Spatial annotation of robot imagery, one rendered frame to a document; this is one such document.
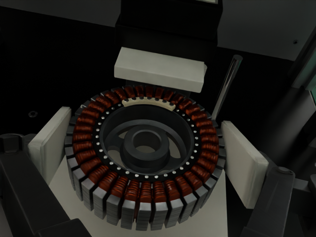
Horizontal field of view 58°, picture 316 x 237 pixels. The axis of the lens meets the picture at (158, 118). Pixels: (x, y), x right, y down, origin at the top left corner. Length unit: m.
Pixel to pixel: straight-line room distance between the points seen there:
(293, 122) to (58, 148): 0.27
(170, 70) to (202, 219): 0.12
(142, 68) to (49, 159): 0.08
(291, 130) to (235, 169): 0.18
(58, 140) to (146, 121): 0.08
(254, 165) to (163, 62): 0.09
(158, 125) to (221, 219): 0.09
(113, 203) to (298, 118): 0.27
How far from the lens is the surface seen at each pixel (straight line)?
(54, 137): 0.17
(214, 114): 0.28
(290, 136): 0.35
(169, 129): 0.23
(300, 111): 0.39
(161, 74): 0.19
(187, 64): 0.20
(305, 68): 0.41
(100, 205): 0.18
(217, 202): 0.25
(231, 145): 0.20
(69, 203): 0.24
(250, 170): 0.17
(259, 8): 0.42
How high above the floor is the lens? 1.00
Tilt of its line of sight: 47 degrees down
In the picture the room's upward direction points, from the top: 11 degrees clockwise
